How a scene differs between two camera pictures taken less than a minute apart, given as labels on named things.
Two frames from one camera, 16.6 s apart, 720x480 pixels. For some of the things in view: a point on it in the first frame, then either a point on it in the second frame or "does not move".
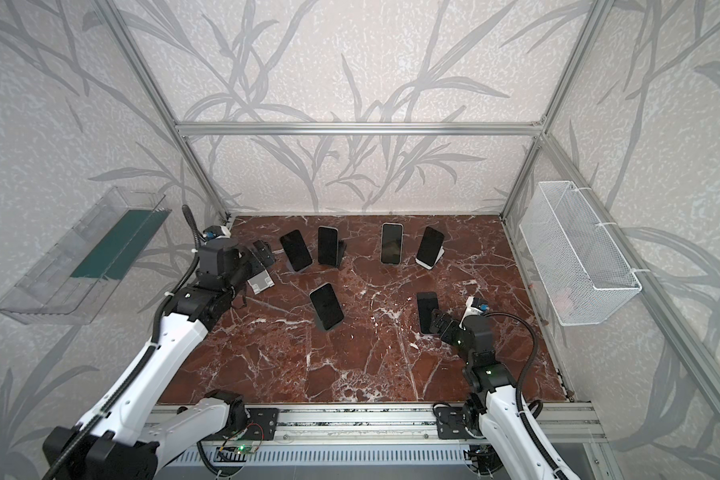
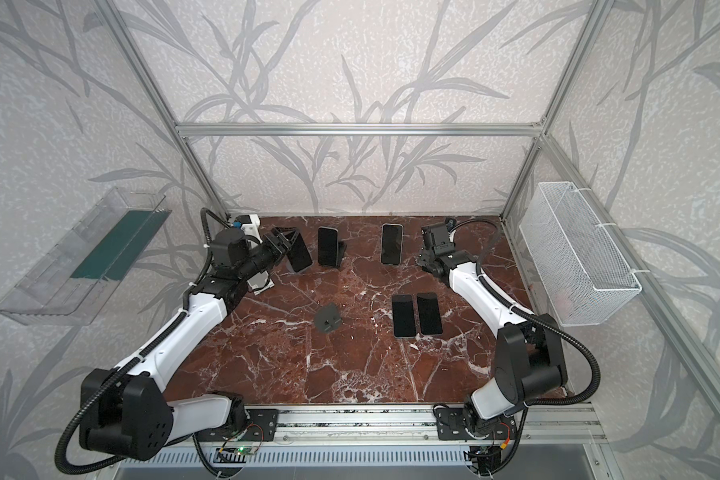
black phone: (427, 302) does not move
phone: (326, 306) -> (403, 316)
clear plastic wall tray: (70, 281) does not move
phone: (295, 249) does not move
